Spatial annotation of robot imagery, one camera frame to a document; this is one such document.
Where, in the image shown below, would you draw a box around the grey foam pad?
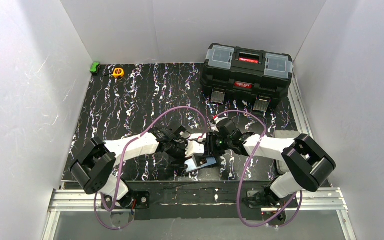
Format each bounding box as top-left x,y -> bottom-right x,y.
274,130 -> 301,175

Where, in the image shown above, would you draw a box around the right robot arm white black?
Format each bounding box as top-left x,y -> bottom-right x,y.
211,117 -> 337,205

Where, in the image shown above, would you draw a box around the green small object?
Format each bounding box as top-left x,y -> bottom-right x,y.
89,62 -> 101,75

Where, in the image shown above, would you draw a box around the yellow tape measure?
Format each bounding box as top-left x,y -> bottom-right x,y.
112,67 -> 125,79

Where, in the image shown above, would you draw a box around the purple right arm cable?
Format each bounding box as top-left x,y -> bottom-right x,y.
213,110 -> 304,229

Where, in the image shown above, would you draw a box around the black toolbox with red handle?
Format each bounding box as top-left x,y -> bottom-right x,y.
199,43 -> 293,112

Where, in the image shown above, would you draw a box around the aluminium frame rail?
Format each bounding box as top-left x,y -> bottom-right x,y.
287,74 -> 325,172

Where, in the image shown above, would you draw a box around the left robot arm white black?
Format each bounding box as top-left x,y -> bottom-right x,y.
69,123 -> 188,201

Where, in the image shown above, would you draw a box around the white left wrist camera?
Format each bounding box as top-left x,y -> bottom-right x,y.
185,141 -> 205,159

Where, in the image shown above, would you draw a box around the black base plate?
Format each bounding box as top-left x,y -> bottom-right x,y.
100,180 -> 287,222

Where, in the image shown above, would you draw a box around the white card on table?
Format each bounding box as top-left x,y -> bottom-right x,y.
188,133 -> 207,140

